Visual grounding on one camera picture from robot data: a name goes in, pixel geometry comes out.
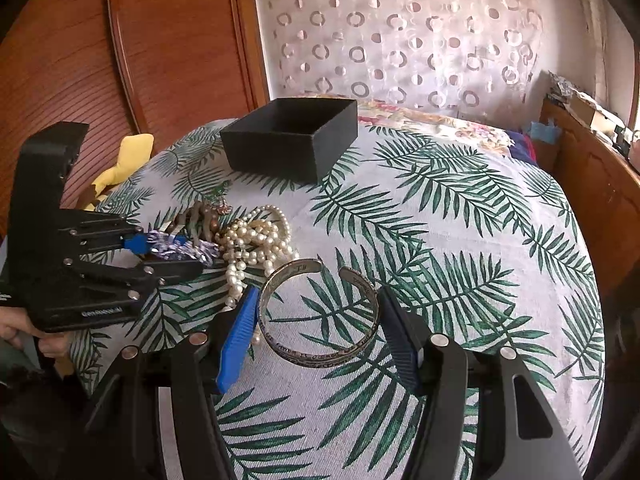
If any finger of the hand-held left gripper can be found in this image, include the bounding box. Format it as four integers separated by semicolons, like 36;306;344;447
47;256;203;333
59;209;150;261

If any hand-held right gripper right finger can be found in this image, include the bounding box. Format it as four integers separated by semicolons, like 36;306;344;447
377;285;583;480

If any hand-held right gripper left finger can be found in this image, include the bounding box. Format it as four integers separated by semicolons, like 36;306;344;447
82;285;261;480

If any purple crystal bracelet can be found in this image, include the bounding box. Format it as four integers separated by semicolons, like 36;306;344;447
142;230;221;267

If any brown beaded bracelet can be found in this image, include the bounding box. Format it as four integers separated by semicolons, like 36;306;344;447
167;201;223;256

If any small green pendant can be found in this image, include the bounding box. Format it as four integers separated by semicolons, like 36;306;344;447
210;187;233;216

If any white pearl necklace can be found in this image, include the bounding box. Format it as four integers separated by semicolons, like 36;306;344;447
215;205;301;346

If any silver cuff bracelet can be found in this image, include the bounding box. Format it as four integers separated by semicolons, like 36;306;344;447
257;258;382;368

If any black cardboard box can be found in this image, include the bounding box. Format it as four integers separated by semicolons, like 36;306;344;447
220;98;359;184

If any person's left hand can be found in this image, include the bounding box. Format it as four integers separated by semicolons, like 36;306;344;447
0;307;68;361

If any yellow plush toy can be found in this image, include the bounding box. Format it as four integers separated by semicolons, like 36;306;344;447
82;133;153;211

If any green leaf print blanket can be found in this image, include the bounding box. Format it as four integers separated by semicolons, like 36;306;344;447
67;119;606;480

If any wooden wardrobe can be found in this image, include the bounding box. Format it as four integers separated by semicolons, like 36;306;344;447
0;0;271;241

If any floral blanket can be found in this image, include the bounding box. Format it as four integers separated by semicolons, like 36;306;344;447
300;94;523;161

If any dark blue blanket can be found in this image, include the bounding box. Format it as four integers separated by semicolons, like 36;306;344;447
507;130;538;163

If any wooden cabinet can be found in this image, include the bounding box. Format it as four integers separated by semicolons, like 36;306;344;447
537;95;640;301

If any blue plastic bag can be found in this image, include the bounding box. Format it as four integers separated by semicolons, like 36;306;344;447
530;119;561;143

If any patterned cloth pile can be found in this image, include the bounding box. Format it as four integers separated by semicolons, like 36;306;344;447
547;71;576;103

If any sheer curtain with circles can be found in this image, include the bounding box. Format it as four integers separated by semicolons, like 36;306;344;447
250;0;601;126

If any checked window curtain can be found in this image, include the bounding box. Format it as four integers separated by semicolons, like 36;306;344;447
565;0;612;106

